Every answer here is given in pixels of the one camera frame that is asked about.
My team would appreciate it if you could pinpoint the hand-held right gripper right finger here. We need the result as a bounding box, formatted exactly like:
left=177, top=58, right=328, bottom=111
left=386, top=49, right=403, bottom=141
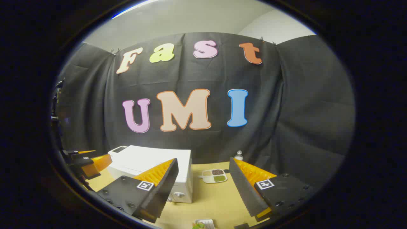
left=229, top=157, right=315, bottom=220

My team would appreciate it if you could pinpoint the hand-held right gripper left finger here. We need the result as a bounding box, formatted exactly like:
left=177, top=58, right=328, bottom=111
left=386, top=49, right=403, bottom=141
left=95, top=158, right=179, bottom=223

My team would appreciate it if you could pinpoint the white microwave oven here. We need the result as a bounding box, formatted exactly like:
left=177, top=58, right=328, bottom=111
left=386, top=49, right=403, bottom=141
left=107, top=145, right=193, bottom=203

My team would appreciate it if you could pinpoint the divided white dish with grains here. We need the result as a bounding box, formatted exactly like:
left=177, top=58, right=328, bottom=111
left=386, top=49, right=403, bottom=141
left=198, top=169, right=228, bottom=184

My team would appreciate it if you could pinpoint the small white plastic tray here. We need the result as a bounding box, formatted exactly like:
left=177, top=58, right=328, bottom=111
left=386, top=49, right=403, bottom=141
left=195, top=219, right=215, bottom=229

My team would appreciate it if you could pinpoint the black backdrop cloth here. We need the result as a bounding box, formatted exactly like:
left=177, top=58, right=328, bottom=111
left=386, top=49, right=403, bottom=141
left=52, top=32, right=355, bottom=178

